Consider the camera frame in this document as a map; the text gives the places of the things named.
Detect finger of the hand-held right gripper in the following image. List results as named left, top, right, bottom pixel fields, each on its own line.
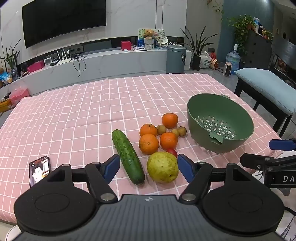
left=269, top=138, right=296, bottom=151
left=240, top=152, right=296, bottom=173

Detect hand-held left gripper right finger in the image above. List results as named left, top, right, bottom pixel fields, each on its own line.
left=177, top=153, right=257, bottom=204

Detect smartphone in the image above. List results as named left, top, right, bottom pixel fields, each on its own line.
left=29, top=155, right=51, bottom=188

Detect dark cabinet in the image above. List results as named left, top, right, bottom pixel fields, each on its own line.
left=242, top=31, right=274, bottom=69

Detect green cucumber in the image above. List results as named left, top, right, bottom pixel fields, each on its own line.
left=112, top=129, right=146, bottom=185

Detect thin-leaf potted plant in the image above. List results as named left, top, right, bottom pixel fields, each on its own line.
left=0, top=39, right=22, bottom=75

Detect pink checked tablecloth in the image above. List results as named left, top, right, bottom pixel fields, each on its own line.
left=0, top=73, right=296, bottom=225

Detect white router with antennas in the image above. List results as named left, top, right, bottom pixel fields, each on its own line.
left=57, top=48, right=72, bottom=65

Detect grey pedal trash bin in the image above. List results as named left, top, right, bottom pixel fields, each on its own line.
left=165, top=45, right=187, bottom=74

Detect pink plastic storage box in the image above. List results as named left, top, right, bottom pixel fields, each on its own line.
left=9, top=88, right=31, bottom=106

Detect bench with blue cushion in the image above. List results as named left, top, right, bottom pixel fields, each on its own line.
left=234, top=78, right=294, bottom=138

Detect yellow-green pear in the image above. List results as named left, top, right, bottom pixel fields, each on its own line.
left=147, top=152, right=179, bottom=184

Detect long-leaf plant in black pot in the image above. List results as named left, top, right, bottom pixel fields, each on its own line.
left=180, top=26, right=218, bottom=71

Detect black wall television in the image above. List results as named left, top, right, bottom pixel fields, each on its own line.
left=22, top=0, right=107, bottom=49

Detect white curved media console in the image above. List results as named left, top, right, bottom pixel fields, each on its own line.
left=0, top=47, right=193, bottom=96

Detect trailing ivy plant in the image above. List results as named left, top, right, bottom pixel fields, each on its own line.
left=228, top=15, right=256, bottom=54

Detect black cables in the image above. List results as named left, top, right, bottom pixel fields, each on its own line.
left=72, top=54, right=88, bottom=77

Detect large blue water jug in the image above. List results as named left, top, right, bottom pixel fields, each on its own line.
left=226, top=44, right=240, bottom=72

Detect yellow box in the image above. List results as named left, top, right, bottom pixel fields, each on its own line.
left=0, top=98, right=12, bottom=113

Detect orange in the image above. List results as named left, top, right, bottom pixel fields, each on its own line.
left=162, top=113, right=179, bottom=128
left=160, top=132, right=178, bottom=150
left=139, top=124, right=158, bottom=137
left=138, top=134, right=160, bottom=155

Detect light blue bench cushion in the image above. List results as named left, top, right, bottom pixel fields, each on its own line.
left=234, top=68, right=296, bottom=114

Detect white plastic bag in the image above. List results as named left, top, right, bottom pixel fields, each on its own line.
left=199, top=51, right=212, bottom=69

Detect colourful snack bag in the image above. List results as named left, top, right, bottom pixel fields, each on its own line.
left=0, top=71, right=14, bottom=84

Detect green colander bowl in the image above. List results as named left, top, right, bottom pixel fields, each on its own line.
left=187, top=94, right=254, bottom=155

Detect pink tissue box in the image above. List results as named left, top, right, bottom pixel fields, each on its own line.
left=27, top=60, right=44, bottom=72

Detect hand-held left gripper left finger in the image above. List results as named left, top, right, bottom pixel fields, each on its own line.
left=44, top=154, right=121, bottom=203

